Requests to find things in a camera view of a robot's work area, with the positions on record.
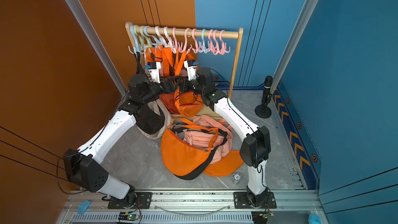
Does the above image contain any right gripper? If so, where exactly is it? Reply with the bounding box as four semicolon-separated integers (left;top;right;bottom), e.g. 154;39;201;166
178;76;207;97

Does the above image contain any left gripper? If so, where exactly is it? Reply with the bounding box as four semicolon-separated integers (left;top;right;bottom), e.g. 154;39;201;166
141;75;181;106

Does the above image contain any pink rectangular waist bag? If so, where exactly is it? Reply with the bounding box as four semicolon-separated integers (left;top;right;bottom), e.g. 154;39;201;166
183;129;232;164

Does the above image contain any black and orange sling bag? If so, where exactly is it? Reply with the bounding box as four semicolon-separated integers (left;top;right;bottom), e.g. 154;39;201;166
161;116;231;180

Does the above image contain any large orange crescent bag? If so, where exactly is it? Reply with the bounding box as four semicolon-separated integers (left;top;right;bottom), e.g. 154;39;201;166
161;118;219;180

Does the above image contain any pink crescent sling bag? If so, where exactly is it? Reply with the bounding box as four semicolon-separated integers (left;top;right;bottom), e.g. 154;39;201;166
193;115;233;141

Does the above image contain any orange crescent sling bag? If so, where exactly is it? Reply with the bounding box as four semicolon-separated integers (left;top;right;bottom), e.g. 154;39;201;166
204;150;244;177

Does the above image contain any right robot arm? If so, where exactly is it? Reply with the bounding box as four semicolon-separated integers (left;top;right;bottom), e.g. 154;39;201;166
180;66;271;208

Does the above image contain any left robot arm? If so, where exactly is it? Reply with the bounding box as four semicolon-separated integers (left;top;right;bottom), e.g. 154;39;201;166
62;74;176;205

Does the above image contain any red-orange sling bag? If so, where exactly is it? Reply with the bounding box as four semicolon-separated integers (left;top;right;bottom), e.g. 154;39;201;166
160;93;179;115

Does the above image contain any black crescent sling bag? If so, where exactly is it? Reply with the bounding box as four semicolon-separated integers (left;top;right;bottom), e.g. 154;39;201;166
129;54;165;134

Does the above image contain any beige sling bag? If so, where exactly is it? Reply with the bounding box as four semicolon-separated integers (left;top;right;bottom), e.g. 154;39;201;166
136;49;173;140

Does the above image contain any wooden garment rack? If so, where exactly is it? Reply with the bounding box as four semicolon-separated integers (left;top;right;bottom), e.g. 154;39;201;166
125;22;244;98

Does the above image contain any black microphone on stand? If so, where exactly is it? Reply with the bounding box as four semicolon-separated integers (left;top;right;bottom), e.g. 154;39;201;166
255;76;273;119

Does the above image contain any green circuit board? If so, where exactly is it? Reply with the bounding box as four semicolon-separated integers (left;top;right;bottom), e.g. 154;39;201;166
118;212;141;224

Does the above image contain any blue sponge block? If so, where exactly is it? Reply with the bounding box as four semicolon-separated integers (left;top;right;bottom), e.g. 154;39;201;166
77;201;91;215

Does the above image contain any teal cloth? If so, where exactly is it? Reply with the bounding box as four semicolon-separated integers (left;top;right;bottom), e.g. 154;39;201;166
308;214;322;224

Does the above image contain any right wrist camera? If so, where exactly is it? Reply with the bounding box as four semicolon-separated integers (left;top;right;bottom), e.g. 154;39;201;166
183;59;198;81

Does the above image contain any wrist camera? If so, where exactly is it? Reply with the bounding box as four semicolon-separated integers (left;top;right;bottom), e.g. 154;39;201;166
183;59;198;81
145;62;161;84

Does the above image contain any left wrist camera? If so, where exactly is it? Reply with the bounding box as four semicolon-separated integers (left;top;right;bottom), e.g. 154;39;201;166
145;62;161;84

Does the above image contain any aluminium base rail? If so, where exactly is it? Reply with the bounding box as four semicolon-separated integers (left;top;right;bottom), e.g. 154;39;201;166
57;189;328;224

